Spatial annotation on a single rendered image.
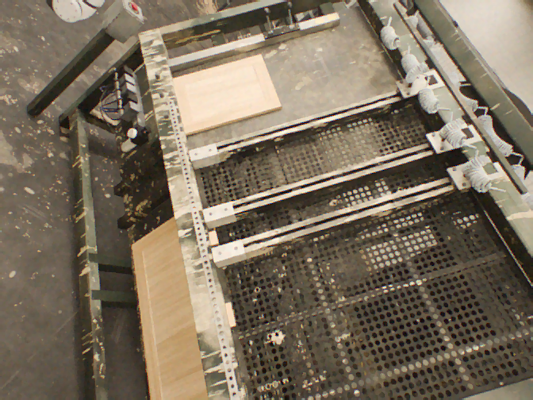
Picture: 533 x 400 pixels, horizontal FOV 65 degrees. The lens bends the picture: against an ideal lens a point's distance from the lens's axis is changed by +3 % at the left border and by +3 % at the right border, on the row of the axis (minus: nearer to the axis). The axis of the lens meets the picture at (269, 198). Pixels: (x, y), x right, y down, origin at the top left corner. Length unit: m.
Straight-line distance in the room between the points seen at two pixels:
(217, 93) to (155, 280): 1.00
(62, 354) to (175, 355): 0.53
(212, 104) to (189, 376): 1.27
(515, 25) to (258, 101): 6.04
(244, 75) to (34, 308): 1.50
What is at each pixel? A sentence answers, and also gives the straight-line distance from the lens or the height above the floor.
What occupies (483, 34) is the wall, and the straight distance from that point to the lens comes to 7.75.
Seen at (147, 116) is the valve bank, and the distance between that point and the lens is 2.14.
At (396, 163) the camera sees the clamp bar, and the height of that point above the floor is 1.64.
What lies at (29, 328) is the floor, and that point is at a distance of 2.20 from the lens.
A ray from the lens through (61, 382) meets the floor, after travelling 2.21.
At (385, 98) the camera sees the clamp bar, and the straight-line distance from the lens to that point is 2.02.
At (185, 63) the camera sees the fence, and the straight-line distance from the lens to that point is 2.32.
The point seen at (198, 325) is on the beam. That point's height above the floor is 0.81.
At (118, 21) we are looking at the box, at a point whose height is 0.85.
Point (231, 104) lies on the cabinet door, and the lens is 2.09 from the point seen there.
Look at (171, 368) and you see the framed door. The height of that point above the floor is 0.40.
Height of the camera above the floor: 1.84
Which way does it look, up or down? 23 degrees down
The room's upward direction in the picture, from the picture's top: 58 degrees clockwise
